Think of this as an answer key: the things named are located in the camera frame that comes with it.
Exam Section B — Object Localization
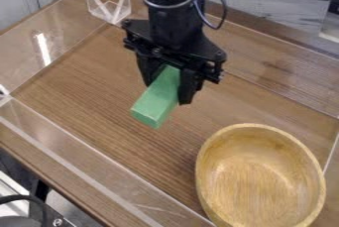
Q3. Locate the clear acrylic front wall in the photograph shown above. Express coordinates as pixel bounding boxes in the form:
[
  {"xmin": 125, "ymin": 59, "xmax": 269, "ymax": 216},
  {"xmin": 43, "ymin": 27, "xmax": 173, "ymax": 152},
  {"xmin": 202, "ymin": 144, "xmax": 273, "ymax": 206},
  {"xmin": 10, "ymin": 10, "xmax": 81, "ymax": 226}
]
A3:
[{"xmin": 0, "ymin": 85, "xmax": 215, "ymax": 227}]

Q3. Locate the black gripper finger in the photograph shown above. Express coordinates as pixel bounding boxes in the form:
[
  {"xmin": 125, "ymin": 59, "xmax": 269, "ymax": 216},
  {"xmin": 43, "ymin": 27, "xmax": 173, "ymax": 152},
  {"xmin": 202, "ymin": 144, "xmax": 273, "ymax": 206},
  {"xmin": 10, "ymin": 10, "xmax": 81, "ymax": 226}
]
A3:
[
  {"xmin": 137, "ymin": 54, "xmax": 166, "ymax": 86},
  {"xmin": 179, "ymin": 68, "xmax": 205, "ymax": 105}
]

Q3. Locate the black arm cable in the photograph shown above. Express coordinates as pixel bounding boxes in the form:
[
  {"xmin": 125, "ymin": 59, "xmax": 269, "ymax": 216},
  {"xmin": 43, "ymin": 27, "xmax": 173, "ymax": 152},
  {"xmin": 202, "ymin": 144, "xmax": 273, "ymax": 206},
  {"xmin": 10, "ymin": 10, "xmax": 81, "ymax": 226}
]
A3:
[{"xmin": 191, "ymin": 0, "xmax": 230, "ymax": 31}]

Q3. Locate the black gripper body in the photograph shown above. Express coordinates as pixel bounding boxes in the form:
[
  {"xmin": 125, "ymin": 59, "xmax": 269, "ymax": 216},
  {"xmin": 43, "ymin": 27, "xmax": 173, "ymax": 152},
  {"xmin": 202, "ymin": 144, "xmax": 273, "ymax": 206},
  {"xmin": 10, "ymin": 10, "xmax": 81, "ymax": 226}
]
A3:
[{"xmin": 121, "ymin": 0, "xmax": 230, "ymax": 85}]

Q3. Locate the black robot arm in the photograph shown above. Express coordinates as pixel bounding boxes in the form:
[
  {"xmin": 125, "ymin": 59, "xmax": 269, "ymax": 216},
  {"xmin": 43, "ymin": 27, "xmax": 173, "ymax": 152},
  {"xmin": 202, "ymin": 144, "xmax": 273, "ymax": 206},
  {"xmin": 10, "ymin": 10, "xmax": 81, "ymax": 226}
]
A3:
[{"xmin": 122, "ymin": 0, "xmax": 227, "ymax": 105}]

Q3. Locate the brown wooden bowl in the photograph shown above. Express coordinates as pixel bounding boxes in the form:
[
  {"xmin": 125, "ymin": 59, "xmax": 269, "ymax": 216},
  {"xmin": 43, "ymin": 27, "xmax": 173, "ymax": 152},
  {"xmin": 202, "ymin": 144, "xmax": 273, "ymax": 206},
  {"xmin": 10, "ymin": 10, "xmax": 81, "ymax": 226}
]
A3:
[{"xmin": 195, "ymin": 123, "xmax": 326, "ymax": 227}]

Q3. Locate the green rectangular block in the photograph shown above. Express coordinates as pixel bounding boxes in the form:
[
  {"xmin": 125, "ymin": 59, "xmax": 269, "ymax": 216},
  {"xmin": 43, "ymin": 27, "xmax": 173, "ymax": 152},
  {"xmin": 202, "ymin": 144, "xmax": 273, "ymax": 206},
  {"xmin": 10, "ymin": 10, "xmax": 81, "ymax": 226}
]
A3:
[{"xmin": 131, "ymin": 66, "xmax": 181, "ymax": 129}]

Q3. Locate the black cable bottom left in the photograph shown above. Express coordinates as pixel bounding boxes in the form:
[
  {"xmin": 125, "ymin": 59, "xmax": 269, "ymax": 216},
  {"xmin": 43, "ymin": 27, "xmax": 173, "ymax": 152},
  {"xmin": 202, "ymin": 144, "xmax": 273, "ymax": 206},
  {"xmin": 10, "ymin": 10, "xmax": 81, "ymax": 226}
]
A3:
[{"xmin": 0, "ymin": 194, "xmax": 48, "ymax": 227}]

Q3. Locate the clear acrylic corner bracket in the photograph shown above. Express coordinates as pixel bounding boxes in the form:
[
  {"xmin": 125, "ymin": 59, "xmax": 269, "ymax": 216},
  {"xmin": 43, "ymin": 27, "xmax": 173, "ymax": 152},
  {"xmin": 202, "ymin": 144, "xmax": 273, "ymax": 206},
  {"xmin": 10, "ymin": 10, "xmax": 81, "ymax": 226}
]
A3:
[{"xmin": 86, "ymin": 0, "xmax": 131, "ymax": 25}]

